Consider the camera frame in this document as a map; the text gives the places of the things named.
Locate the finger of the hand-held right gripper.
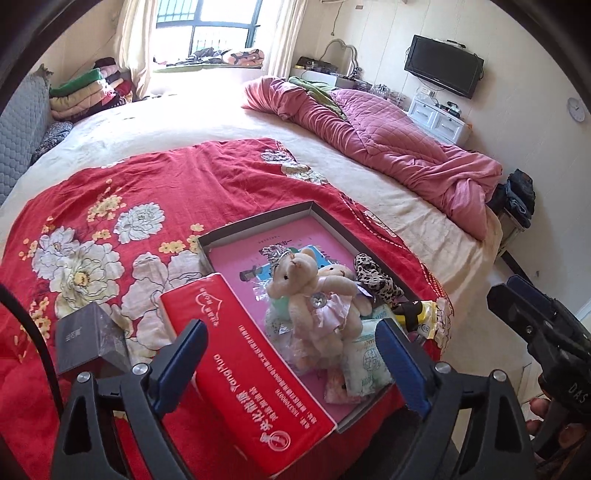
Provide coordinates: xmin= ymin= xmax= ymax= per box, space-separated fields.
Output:
xmin=486 ymin=282 xmax=539 ymax=344
xmin=505 ymin=274 xmax=555 ymax=315

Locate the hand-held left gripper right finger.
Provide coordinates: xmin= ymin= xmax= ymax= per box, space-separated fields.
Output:
xmin=375 ymin=318 xmax=539 ymax=480

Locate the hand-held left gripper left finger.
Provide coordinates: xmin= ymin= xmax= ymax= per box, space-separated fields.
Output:
xmin=50 ymin=318 xmax=209 ymax=480

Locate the green tissue pack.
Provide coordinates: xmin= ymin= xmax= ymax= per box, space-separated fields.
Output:
xmin=362 ymin=305 xmax=400 ymax=326
xmin=344 ymin=318 xmax=398 ymax=398

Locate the yellow white snack packet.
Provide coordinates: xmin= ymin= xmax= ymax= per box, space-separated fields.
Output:
xmin=397 ymin=300 xmax=451 ymax=344

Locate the leopard print cloth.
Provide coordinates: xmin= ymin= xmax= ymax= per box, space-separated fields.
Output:
xmin=353 ymin=253 xmax=404 ymax=308

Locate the dark blue box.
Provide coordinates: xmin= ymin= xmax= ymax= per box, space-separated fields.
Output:
xmin=54 ymin=302 xmax=132 ymax=377

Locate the pale green sponge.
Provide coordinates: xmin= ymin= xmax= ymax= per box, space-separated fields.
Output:
xmin=270 ymin=295 xmax=296 ymax=324

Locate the shallow cardboard tray pink inside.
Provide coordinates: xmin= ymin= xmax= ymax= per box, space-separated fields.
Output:
xmin=198 ymin=200 xmax=437 ymax=435

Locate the person's right hand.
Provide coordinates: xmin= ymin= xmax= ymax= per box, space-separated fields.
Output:
xmin=529 ymin=398 xmax=555 ymax=437

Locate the pile of dark clothes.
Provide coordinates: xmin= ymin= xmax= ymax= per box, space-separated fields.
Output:
xmin=492 ymin=168 xmax=536 ymax=232

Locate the red floral blanket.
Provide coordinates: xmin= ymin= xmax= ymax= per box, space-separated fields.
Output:
xmin=0 ymin=137 xmax=455 ymax=480

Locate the white drawer cabinet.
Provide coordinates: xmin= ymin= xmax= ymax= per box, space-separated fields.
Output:
xmin=407 ymin=98 xmax=472 ymax=144

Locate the pink quilt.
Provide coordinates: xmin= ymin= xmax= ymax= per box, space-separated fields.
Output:
xmin=242 ymin=76 xmax=504 ymax=241

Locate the black television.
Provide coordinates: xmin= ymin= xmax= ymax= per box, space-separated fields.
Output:
xmin=404 ymin=34 xmax=485 ymax=99

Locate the cream bed sheet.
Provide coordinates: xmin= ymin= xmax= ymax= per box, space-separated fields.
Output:
xmin=0 ymin=76 xmax=504 ymax=287

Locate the dark patterned cloth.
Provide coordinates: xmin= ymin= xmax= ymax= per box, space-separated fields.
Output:
xmin=31 ymin=121 xmax=75 ymax=164

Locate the cluttered dresser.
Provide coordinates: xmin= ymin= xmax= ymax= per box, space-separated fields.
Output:
xmin=291 ymin=55 xmax=411 ymax=112

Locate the green cloth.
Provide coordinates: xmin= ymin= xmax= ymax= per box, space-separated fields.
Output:
xmin=290 ymin=76 xmax=347 ymax=121

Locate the grey quilted headboard cover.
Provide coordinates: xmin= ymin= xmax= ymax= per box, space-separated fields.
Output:
xmin=0 ymin=65 xmax=54 ymax=206

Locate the stack of folded clothes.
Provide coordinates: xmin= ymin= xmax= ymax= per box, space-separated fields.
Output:
xmin=48 ymin=58 xmax=134 ymax=123

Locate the heart-shaped mirror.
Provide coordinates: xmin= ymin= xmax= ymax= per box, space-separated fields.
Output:
xmin=322 ymin=39 xmax=362 ymax=77

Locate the floral cushion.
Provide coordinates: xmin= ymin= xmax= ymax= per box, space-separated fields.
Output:
xmin=223 ymin=48 xmax=265 ymax=66

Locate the cream curtain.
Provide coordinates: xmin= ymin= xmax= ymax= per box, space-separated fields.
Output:
xmin=261 ymin=0 xmax=308 ymax=81
xmin=115 ymin=0 xmax=160 ymax=97

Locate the window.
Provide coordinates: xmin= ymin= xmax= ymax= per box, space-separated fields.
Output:
xmin=154 ymin=0 xmax=266 ymax=61

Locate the black cable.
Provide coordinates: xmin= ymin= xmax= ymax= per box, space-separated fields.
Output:
xmin=0 ymin=284 xmax=63 ymax=407

